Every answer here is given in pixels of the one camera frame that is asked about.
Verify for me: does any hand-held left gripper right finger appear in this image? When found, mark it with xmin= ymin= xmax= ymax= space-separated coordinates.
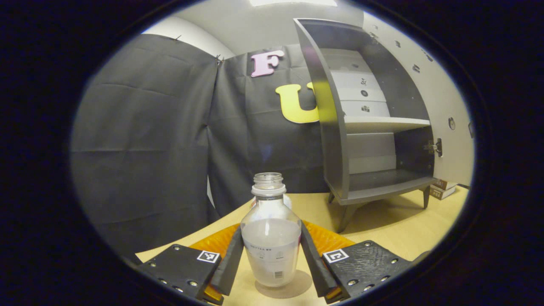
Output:
xmin=299 ymin=220 xmax=412 ymax=304

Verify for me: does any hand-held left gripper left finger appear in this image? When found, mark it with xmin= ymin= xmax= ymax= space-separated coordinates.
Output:
xmin=136 ymin=223 xmax=246 ymax=306

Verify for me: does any round brown coaster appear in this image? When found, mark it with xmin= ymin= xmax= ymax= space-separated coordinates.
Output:
xmin=255 ymin=269 xmax=313 ymax=299

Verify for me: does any clear bottle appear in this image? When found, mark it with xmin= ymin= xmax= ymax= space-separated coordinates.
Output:
xmin=240 ymin=172 xmax=302 ymax=288

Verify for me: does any grey cabinet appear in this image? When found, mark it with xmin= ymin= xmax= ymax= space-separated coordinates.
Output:
xmin=293 ymin=18 xmax=438 ymax=233

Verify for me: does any white cabinet door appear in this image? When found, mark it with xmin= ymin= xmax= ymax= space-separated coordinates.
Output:
xmin=362 ymin=11 xmax=476 ymax=187

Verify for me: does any black backdrop cloth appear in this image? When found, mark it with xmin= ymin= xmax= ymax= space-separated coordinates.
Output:
xmin=70 ymin=34 xmax=336 ymax=260

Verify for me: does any brown white small box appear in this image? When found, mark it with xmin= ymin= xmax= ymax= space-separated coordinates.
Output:
xmin=428 ymin=186 xmax=456 ymax=201

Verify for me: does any long ceiling light panel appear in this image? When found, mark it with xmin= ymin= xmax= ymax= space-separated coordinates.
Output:
xmin=249 ymin=0 xmax=338 ymax=7

